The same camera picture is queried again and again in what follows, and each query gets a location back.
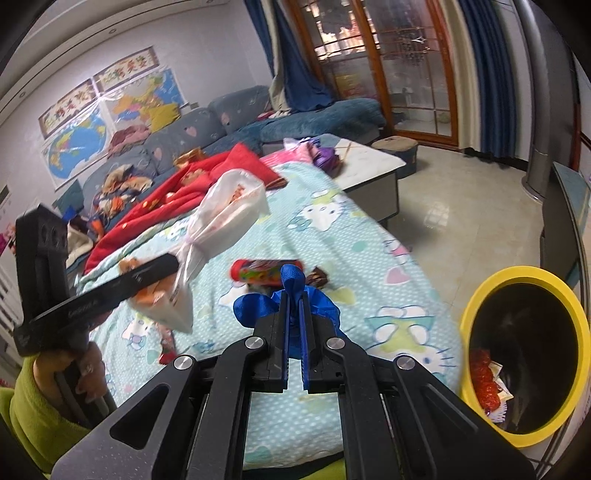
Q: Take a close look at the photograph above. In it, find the red plastic wrapper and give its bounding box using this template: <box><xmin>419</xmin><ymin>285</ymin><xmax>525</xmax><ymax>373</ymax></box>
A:
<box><xmin>469</xmin><ymin>349</ymin><xmax>501</xmax><ymax>414</ymax></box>

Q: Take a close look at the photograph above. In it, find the blue plastic bag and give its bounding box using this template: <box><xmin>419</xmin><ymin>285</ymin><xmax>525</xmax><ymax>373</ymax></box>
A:
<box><xmin>233</xmin><ymin>265</ymin><xmax>346</xmax><ymax>341</ymax></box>

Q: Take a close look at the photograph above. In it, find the red candy tube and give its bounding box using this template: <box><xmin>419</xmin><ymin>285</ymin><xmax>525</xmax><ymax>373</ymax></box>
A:
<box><xmin>229</xmin><ymin>259</ymin><xmax>304</xmax><ymax>287</ymax></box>

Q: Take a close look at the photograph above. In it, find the brown chocolate bar wrapper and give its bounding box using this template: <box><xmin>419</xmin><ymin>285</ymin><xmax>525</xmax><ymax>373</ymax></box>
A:
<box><xmin>305</xmin><ymin>267</ymin><xmax>329</xmax><ymax>289</ymax></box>

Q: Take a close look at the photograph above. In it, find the clear plastic bag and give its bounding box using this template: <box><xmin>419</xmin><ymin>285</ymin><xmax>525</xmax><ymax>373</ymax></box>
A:
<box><xmin>128</xmin><ymin>169</ymin><xmax>270</xmax><ymax>334</ymax></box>

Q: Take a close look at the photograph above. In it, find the white fringed paper bundle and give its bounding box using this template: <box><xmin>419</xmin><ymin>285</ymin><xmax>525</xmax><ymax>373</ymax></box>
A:
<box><xmin>487</xmin><ymin>361</ymin><xmax>514</xmax><ymax>424</ymax></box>

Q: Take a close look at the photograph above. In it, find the yellow rim trash bin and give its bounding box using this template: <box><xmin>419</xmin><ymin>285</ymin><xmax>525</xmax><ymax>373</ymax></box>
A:
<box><xmin>460</xmin><ymin>266</ymin><xmax>590</xmax><ymax>449</ymax></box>

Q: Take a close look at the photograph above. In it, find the person left hand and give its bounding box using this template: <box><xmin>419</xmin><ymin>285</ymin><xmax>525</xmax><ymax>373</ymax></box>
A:
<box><xmin>32</xmin><ymin>342</ymin><xmax>107</xmax><ymax>410</ymax></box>

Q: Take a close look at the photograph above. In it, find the red blanket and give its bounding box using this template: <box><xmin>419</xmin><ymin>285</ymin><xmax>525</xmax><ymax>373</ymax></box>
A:
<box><xmin>84</xmin><ymin>143</ymin><xmax>287</xmax><ymax>273</ymax></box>

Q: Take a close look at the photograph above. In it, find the world map poster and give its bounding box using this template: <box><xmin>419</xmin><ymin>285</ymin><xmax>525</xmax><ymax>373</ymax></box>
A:
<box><xmin>42</xmin><ymin>103</ymin><xmax>113</xmax><ymax>190</ymax></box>

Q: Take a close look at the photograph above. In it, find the hello kitty teal blanket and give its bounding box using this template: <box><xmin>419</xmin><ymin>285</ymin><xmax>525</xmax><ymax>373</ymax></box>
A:
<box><xmin>76</xmin><ymin>161</ymin><xmax>465</xmax><ymax>469</ymax></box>

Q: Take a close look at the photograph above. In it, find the framed calligraphy picture left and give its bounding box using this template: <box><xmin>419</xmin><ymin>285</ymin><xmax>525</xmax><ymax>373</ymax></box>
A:
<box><xmin>38</xmin><ymin>79</ymin><xmax>97</xmax><ymax>139</ymax></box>

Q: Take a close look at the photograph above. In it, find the framed calligraphy picture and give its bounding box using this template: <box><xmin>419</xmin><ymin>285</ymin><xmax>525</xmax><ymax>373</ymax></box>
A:
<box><xmin>93</xmin><ymin>46</ymin><xmax>160</xmax><ymax>93</ymax></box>
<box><xmin>38</xmin><ymin>79</ymin><xmax>97</xmax><ymax>139</ymax></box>

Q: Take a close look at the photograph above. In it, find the china map poster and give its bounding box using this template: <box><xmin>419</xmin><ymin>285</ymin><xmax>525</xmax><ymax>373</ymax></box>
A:
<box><xmin>103</xmin><ymin>68</ymin><xmax>187</xmax><ymax>132</ymax></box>

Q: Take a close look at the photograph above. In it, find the tv cabinet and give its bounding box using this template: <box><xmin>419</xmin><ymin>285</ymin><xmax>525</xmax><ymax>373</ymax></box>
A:
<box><xmin>540</xmin><ymin>162</ymin><xmax>590</xmax><ymax>309</ymax></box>

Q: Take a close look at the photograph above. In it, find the white coffee table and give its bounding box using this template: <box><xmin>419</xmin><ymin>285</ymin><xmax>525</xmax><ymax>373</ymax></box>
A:
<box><xmin>318</xmin><ymin>134</ymin><xmax>405</xmax><ymax>227</ymax></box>

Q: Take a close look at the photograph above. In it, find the framed calligraphy picture right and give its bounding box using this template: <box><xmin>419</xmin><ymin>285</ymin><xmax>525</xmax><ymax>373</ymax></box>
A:
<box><xmin>93</xmin><ymin>46</ymin><xmax>160</xmax><ymax>93</ymax></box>

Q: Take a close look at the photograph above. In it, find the blue grey sofa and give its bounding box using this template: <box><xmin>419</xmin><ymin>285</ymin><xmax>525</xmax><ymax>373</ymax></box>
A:
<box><xmin>52</xmin><ymin>86</ymin><xmax>386</xmax><ymax>214</ymax></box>

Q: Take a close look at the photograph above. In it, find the small round blue stool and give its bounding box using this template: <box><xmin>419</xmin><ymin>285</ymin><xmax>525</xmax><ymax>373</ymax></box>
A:
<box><xmin>372</xmin><ymin>136</ymin><xmax>419</xmax><ymax>179</ymax></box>

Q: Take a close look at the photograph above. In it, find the purple cloth pile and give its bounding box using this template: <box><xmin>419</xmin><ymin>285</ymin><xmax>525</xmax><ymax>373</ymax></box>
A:
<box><xmin>308</xmin><ymin>139</ymin><xmax>342</xmax><ymax>178</ymax></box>

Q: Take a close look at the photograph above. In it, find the grey tower air conditioner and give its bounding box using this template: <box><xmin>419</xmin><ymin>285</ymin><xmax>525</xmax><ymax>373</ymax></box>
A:
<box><xmin>515</xmin><ymin>1</ymin><xmax>576</xmax><ymax>201</ymax></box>

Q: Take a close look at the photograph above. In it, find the blue curtain left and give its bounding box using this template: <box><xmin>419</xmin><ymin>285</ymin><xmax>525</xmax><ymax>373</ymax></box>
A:
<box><xmin>243</xmin><ymin>0</ymin><xmax>334</xmax><ymax>114</ymax></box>

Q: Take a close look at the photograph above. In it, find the blue curtain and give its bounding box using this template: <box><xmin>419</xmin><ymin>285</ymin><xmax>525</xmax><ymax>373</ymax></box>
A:
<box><xmin>459</xmin><ymin>0</ymin><xmax>517</xmax><ymax>158</ymax></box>
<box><xmin>243</xmin><ymin>0</ymin><xmax>334</xmax><ymax>114</ymax></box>

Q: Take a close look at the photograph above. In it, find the wooden glass sliding door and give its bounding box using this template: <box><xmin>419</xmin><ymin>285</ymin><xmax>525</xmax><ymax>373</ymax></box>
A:
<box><xmin>283</xmin><ymin>1</ymin><xmax>459</xmax><ymax>149</ymax></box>

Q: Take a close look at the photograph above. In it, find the blue curtain right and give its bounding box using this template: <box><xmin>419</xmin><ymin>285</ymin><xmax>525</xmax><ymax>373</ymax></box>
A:
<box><xmin>459</xmin><ymin>0</ymin><xmax>517</xmax><ymax>158</ymax></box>

